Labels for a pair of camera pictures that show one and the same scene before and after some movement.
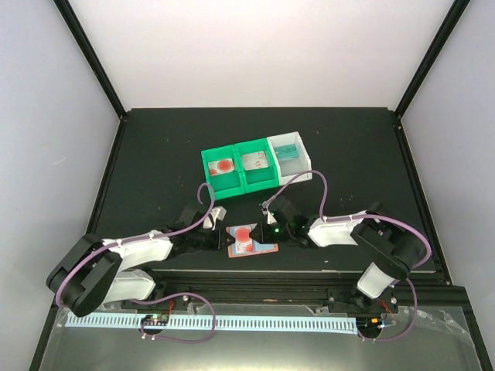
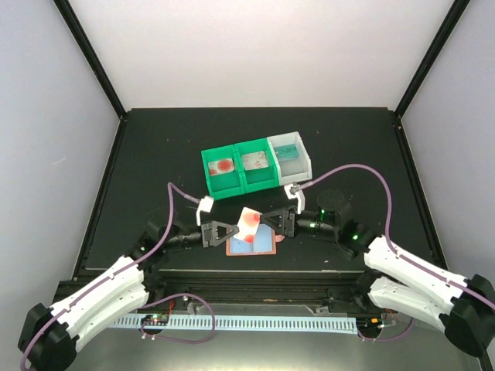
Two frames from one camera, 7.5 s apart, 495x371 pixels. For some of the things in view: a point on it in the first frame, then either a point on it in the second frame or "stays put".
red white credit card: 220,166 stays put
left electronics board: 159,320 stays put
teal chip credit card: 286,151 stays put
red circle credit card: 244,243 → 247,225
